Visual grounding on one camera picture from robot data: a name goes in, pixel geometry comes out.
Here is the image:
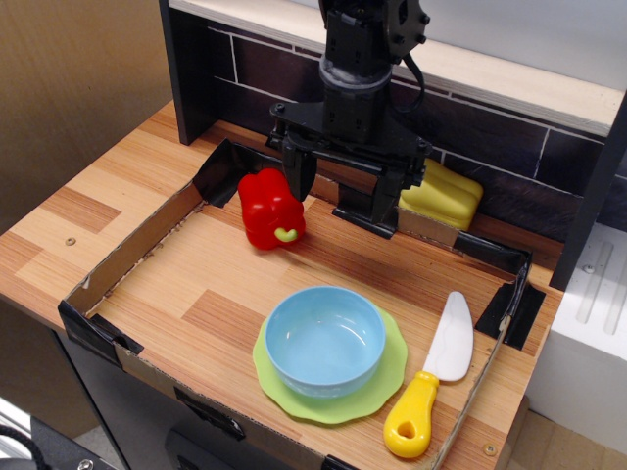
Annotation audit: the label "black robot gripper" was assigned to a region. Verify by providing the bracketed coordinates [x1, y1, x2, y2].
[267, 85, 432, 224]

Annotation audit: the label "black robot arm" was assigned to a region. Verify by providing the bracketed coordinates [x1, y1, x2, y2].
[267, 1, 432, 237]

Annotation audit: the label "light blue plastic bowl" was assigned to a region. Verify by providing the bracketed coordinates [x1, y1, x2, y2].
[264, 286, 386, 399]

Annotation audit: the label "green scalloped plastic plate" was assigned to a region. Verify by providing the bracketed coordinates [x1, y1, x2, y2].
[253, 308, 409, 425]

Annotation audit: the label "red toy bell pepper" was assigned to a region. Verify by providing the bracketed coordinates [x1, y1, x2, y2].
[238, 168, 306, 250]

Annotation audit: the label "cardboard border with black tape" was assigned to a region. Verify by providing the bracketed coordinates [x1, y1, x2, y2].
[59, 141, 543, 469]

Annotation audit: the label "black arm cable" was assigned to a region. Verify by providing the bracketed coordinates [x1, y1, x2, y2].
[389, 52, 426, 114]

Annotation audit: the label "dark shelf frame backsplash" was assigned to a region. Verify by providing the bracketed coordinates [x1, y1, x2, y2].
[160, 1, 626, 289]

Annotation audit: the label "yellow handled white toy knife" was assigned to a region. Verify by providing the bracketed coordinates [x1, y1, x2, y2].
[383, 292, 474, 458]

